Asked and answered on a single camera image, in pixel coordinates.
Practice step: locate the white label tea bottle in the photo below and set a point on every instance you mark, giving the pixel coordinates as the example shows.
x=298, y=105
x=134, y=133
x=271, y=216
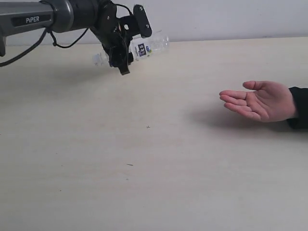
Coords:
x=141, y=48

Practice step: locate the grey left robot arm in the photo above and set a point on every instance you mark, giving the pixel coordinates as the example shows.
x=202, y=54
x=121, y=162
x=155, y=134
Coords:
x=61, y=16

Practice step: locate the person's open hand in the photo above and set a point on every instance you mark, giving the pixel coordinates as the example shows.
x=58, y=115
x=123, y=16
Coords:
x=263, y=101

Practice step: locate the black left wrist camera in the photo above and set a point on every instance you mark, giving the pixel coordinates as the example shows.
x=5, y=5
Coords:
x=142, y=21

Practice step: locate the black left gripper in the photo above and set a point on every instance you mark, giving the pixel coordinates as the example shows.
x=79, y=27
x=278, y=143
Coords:
x=110, y=32

